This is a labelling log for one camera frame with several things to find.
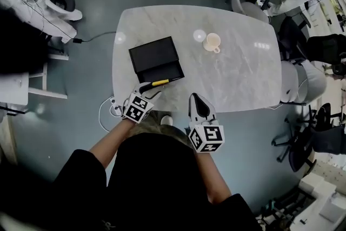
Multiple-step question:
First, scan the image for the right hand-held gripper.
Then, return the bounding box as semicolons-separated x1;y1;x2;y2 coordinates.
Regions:
185;92;226;154

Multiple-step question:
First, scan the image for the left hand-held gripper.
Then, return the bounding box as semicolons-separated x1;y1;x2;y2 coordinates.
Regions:
122;81;163;124

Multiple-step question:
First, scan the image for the black drawer box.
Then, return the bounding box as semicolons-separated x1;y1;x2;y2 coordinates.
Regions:
128;36;185;85

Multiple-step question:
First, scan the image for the person's left forearm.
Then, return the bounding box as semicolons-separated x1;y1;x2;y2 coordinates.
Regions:
88;117;136;170

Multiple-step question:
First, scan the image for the person's right forearm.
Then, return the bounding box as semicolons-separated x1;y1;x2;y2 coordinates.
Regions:
194;149;233;205

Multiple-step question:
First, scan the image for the person's white shoe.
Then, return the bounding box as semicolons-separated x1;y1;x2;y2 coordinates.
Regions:
160;115;174;127

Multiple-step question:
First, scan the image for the white power strip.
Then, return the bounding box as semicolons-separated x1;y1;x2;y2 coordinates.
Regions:
109;97;122;117

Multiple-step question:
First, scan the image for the grey marble table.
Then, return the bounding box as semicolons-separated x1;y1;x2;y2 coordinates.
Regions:
111;4;283;113

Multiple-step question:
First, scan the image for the white cup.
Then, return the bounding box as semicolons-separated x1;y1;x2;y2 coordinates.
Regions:
202;32;222;54

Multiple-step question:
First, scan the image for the person's black clothing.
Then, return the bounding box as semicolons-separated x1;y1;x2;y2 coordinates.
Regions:
0;131;262;231

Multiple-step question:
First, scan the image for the black office chair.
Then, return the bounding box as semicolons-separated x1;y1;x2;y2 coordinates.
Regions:
306;33;346;66
271;102;346;173
277;17;309;61

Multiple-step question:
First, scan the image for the white table with wooden legs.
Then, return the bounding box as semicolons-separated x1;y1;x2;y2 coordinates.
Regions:
0;53;69;115

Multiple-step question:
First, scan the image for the white foam packaging block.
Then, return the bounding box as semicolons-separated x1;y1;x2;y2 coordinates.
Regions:
296;171;346;231

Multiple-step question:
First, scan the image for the white cable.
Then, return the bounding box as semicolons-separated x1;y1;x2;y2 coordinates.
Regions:
98;96;120;133

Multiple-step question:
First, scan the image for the black cable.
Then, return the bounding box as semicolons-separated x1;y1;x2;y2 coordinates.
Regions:
71;31;117;44

